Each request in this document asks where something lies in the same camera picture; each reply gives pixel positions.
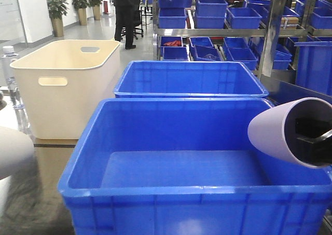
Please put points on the person in black clothes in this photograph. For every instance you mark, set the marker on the person in black clothes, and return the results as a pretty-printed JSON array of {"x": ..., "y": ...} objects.
[{"x": 124, "y": 11}]

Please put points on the large blue bin rear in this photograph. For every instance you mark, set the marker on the large blue bin rear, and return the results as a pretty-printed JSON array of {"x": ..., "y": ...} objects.
[{"x": 187, "y": 79}]

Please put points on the large blue bin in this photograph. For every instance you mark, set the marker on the large blue bin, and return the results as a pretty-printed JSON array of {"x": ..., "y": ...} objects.
[
  {"x": 187, "y": 79},
  {"x": 186, "y": 166}
]

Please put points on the cream plastic tub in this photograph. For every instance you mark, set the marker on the cream plastic tub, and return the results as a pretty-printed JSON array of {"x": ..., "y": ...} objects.
[{"x": 62, "y": 83}]

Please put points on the lavender plastic cup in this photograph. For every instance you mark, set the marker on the lavender plastic cup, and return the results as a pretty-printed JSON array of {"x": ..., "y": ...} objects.
[{"x": 273, "y": 131}]

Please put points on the potted plant gold pot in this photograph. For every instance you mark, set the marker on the potted plant gold pot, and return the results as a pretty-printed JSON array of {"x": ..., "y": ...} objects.
[{"x": 57, "y": 9}]

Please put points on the large blue bin front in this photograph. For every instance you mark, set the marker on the large blue bin front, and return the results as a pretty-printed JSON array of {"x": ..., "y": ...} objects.
[{"x": 186, "y": 166}]

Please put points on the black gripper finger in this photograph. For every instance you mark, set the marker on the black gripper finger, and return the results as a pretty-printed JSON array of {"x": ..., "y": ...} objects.
[{"x": 313, "y": 140}]

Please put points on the blue bin right side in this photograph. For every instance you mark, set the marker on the blue bin right side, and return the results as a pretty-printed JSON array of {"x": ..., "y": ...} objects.
[{"x": 314, "y": 66}]

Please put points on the cream plastic cup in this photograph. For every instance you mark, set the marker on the cream plastic cup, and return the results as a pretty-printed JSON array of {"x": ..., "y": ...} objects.
[{"x": 17, "y": 148}]

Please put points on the clear water bottle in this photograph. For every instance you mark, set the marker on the clear water bottle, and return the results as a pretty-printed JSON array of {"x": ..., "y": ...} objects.
[{"x": 9, "y": 55}]

